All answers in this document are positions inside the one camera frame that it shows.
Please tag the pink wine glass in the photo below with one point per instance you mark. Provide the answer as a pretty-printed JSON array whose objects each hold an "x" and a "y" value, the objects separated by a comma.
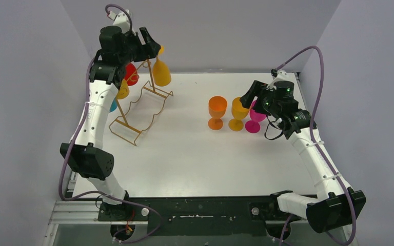
[{"x": 253, "y": 125}]

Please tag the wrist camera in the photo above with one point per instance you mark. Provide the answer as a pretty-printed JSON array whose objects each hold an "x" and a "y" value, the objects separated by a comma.
[
  {"x": 121, "y": 20},
  {"x": 278, "y": 75}
]

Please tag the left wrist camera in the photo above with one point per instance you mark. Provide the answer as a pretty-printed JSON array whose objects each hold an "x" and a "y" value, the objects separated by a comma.
[{"x": 121, "y": 20}]

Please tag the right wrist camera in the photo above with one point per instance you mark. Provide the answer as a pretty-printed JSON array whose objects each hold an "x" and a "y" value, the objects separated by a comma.
[{"x": 278, "y": 75}]

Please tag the gold wire glass rack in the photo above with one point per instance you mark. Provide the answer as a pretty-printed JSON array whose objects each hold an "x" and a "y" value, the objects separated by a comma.
[{"x": 140, "y": 109}]

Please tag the orange wine glass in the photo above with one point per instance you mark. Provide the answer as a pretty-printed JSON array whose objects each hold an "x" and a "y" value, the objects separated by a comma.
[{"x": 217, "y": 106}]

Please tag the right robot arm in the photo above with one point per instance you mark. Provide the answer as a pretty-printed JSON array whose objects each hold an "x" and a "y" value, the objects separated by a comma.
[{"x": 336, "y": 203}]

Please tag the red wine glass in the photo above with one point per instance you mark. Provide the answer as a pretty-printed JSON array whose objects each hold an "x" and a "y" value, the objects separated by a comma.
[{"x": 131, "y": 76}]

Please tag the blue wine glass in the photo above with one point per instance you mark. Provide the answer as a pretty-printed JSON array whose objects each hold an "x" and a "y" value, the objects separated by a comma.
[{"x": 113, "y": 106}]

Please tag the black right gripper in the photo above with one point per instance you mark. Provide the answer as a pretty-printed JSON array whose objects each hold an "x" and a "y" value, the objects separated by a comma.
[{"x": 258, "y": 89}]

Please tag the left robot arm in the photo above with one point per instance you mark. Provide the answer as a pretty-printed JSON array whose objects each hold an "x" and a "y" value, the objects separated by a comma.
[{"x": 85, "y": 154}]

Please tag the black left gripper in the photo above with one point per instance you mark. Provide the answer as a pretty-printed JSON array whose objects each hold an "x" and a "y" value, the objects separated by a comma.
[{"x": 143, "y": 44}]

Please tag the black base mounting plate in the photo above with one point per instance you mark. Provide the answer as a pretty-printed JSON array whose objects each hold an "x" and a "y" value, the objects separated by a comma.
[{"x": 200, "y": 216}]

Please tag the yellow wine glass left row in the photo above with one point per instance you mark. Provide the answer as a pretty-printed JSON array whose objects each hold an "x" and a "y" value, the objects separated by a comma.
[{"x": 123, "y": 91}]

